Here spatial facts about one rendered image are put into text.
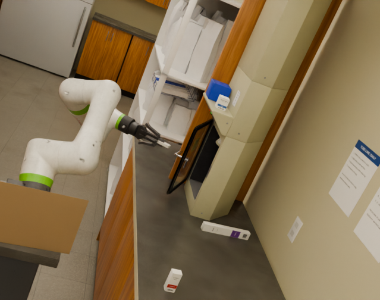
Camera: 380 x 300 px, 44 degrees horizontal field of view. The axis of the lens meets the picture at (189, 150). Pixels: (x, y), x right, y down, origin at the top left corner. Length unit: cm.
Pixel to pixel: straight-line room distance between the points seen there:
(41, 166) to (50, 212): 20
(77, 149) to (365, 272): 116
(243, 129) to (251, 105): 13
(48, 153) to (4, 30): 551
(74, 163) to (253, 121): 93
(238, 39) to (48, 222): 140
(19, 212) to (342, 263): 124
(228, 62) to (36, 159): 121
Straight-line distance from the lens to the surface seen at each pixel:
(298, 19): 229
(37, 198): 177
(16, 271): 199
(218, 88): 248
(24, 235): 185
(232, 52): 262
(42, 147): 192
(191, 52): 362
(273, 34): 227
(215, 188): 246
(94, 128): 196
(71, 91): 219
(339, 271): 202
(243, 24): 261
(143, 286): 189
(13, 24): 729
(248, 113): 233
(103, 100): 209
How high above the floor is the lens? 204
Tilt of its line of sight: 19 degrees down
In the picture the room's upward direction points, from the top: 23 degrees clockwise
